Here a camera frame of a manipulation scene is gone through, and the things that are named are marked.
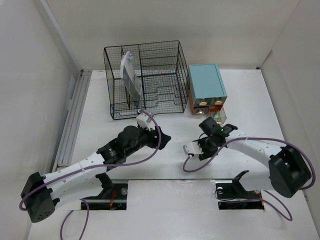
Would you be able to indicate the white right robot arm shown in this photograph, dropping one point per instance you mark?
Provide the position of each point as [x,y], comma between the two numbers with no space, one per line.
[287,168]

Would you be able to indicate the blue orange drawer box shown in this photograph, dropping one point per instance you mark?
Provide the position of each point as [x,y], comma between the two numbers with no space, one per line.
[207,90]

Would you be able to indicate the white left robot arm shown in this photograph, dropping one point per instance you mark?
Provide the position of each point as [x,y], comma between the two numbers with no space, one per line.
[43,194]

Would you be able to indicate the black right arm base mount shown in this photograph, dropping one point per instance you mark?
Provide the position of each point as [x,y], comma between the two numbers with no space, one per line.
[231,195]

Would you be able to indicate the green correction tape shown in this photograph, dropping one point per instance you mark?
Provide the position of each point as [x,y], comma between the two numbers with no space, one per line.
[217,115]

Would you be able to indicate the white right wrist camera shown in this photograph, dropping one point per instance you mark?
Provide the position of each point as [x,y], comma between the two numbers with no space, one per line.
[192,148]

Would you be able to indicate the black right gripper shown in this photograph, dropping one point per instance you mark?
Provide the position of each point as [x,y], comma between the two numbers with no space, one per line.
[206,154]

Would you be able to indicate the black wire mesh desk organizer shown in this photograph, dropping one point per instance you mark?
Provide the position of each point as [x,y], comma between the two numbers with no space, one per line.
[162,71]

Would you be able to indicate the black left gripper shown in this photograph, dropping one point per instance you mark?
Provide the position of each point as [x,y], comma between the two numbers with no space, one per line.
[153,142]

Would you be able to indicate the aluminium rail frame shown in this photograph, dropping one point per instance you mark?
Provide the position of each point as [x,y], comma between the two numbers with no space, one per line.
[75,107]

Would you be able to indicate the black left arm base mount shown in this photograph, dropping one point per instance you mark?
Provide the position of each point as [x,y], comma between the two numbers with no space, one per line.
[112,197]

